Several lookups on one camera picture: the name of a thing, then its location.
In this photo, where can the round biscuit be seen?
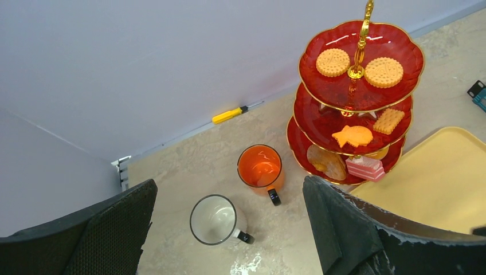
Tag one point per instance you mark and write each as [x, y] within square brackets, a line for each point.
[333, 62]
[383, 72]

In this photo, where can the orange mug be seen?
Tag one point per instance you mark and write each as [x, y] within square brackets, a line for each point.
[260, 167]

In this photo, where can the red white cake slice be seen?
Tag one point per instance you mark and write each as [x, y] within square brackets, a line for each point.
[366, 168]

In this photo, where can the white iced star cookie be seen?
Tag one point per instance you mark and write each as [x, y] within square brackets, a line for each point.
[368, 115]

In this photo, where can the square scalloped biscuit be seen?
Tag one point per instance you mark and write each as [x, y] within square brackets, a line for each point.
[388, 121]

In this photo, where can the red three tier stand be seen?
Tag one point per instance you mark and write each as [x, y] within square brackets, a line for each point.
[324, 105]

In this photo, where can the orange fish cookie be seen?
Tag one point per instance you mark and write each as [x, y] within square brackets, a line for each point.
[355, 136]

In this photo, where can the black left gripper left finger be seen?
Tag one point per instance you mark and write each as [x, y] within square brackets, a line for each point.
[105, 238]

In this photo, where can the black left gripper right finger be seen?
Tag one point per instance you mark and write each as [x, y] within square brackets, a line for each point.
[353, 236]

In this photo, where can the white ribbed mug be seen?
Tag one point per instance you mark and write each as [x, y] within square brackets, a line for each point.
[215, 220]

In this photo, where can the yellow serving tray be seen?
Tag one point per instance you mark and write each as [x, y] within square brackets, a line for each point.
[439, 183]

